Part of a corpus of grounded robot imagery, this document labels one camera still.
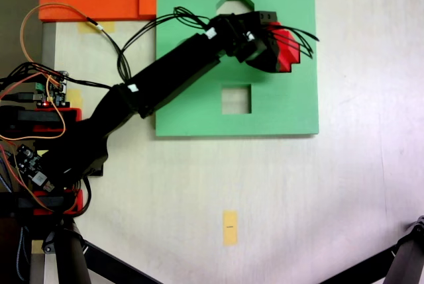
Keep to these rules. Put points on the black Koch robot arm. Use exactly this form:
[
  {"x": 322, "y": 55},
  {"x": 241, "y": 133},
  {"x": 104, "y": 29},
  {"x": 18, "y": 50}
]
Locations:
[{"x": 165, "y": 69}]

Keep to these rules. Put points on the green controller circuit board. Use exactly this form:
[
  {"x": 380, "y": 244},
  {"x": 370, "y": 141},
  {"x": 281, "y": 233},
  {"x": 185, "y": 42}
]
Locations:
[{"x": 54, "y": 90}]

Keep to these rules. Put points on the black circuit board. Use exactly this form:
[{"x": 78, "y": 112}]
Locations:
[{"x": 30, "y": 161}]

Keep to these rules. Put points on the red and black clamp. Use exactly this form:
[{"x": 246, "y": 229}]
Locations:
[
  {"x": 79, "y": 198},
  {"x": 74, "y": 113}
]

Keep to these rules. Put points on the thick black tripod leg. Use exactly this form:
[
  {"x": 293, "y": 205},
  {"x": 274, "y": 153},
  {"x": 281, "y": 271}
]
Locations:
[
  {"x": 71, "y": 257},
  {"x": 409, "y": 257}
]

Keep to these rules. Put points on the red cross columnar block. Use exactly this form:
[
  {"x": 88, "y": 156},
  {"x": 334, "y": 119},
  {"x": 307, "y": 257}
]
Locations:
[{"x": 288, "y": 49}]

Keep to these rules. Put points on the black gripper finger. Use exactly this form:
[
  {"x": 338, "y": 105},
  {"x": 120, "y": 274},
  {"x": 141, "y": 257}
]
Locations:
[{"x": 265, "y": 62}]

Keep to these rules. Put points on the green shape-hole board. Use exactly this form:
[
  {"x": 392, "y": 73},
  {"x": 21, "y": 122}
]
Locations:
[{"x": 281, "y": 105}]

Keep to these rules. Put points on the thin black tripod brace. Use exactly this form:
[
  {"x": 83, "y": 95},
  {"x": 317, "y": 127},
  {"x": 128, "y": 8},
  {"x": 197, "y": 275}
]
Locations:
[
  {"x": 357, "y": 269},
  {"x": 116, "y": 267}
]

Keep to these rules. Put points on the small yellow tape piece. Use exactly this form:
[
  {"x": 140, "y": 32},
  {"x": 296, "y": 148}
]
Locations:
[{"x": 76, "y": 97}]

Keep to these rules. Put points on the wide yellow tape strip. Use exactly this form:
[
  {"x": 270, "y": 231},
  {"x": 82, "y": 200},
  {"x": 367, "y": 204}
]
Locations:
[{"x": 106, "y": 26}]

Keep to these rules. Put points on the yellow tape marker with print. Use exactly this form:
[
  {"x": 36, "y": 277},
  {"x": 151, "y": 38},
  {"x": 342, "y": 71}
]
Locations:
[{"x": 230, "y": 227}]

